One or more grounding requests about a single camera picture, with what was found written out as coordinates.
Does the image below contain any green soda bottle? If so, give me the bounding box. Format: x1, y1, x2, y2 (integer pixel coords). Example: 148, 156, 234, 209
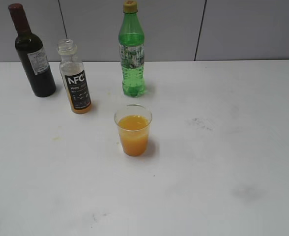
118, 0, 145, 97

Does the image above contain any transparent plastic cup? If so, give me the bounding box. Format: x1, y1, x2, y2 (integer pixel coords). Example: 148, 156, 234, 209
114, 104, 152, 156

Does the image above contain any dark red wine bottle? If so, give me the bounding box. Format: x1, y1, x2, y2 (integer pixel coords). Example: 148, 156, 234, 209
8, 3, 56, 97

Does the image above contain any NFC orange juice bottle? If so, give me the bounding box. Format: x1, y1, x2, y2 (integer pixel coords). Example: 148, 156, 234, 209
57, 39, 92, 114

